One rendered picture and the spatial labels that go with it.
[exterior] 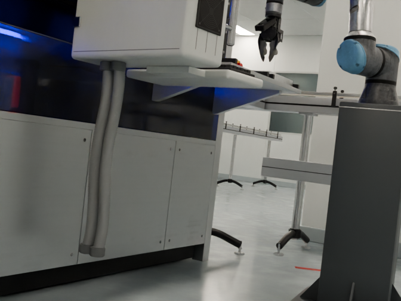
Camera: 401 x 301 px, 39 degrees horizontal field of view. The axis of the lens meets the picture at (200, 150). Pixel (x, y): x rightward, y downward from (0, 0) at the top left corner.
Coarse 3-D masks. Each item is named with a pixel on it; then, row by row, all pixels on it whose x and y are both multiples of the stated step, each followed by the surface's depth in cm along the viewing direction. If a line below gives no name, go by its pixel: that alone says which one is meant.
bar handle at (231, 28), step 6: (234, 0) 174; (234, 6) 174; (234, 12) 174; (234, 18) 174; (234, 24) 174; (228, 30) 175; (234, 30) 175; (228, 36) 175; (234, 36) 175; (228, 42) 175; (234, 42) 175
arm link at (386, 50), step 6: (384, 48) 214; (390, 48) 214; (396, 48) 215; (384, 54) 212; (390, 54) 214; (396, 54) 214; (384, 60) 211; (390, 60) 213; (396, 60) 215; (384, 66) 212; (390, 66) 213; (396, 66) 215; (378, 72) 212; (384, 72) 213; (390, 72) 214; (396, 72) 216; (366, 78) 219; (372, 78) 216; (378, 78) 214; (384, 78) 214; (390, 78) 214; (396, 78) 216
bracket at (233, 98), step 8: (216, 88) 278; (224, 88) 275; (232, 88) 273; (240, 88) 271; (216, 96) 277; (224, 96) 275; (232, 96) 273; (240, 96) 271; (248, 96) 268; (256, 96) 266; (264, 96) 264; (272, 96) 265; (216, 104) 277; (224, 104) 275; (232, 104) 273; (240, 104) 270; (248, 104) 270; (216, 112) 277; (224, 112) 278
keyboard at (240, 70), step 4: (224, 64) 180; (228, 64) 180; (140, 68) 202; (144, 68) 201; (200, 68) 185; (204, 68) 184; (208, 68) 183; (212, 68) 182; (216, 68) 181; (220, 68) 180; (224, 68) 179; (228, 68) 178; (232, 68) 178; (236, 68) 182; (240, 68) 184; (240, 72) 182; (244, 72) 184; (248, 72) 187; (252, 76) 187
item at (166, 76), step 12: (132, 72) 199; (144, 72) 195; (156, 72) 181; (168, 72) 177; (180, 72) 174; (192, 72) 174; (204, 72) 178; (216, 72) 176; (228, 72) 173; (168, 84) 209; (180, 84) 204; (192, 84) 200; (204, 84) 196; (216, 84) 192; (228, 84) 188; (240, 84) 184; (252, 84) 184
